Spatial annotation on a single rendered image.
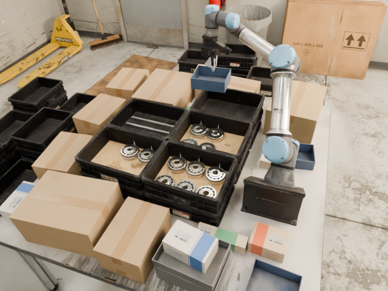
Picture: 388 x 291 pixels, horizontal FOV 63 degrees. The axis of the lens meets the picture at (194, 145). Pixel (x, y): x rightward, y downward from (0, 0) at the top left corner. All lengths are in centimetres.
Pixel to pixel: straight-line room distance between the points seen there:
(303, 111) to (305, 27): 228
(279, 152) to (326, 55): 293
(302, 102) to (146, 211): 117
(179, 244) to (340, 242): 147
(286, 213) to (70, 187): 105
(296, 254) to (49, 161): 136
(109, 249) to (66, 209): 29
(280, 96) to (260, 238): 64
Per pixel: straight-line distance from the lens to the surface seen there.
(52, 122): 288
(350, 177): 299
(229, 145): 182
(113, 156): 184
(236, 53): 352
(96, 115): 214
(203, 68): 195
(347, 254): 252
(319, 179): 190
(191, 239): 136
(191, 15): 466
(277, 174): 158
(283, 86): 151
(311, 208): 176
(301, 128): 202
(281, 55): 152
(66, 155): 191
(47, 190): 170
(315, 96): 217
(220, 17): 176
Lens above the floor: 205
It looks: 42 degrees down
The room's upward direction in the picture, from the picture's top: 4 degrees counter-clockwise
